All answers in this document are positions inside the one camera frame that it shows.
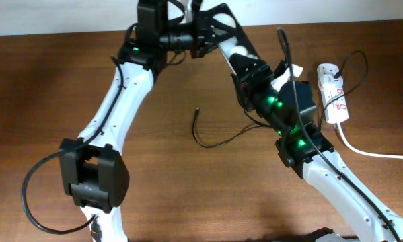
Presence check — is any black USB charger cable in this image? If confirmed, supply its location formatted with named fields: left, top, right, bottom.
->
left=191, top=50, right=369, bottom=149

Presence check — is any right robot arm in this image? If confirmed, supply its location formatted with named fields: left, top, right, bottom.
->
left=229, top=54, right=403, bottom=241

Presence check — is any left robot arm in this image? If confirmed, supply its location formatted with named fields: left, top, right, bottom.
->
left=59, top=1, right=259, bottom=241

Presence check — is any white power strip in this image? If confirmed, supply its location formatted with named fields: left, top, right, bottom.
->
left=317, top=63, right=349, bottom=124

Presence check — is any white USB wall adapter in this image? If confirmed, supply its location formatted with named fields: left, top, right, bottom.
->
left=318, top=73, right=343, bottom=91

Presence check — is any white power strip cord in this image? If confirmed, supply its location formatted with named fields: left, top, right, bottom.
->
left=334, top=122, right=403, bottom=161

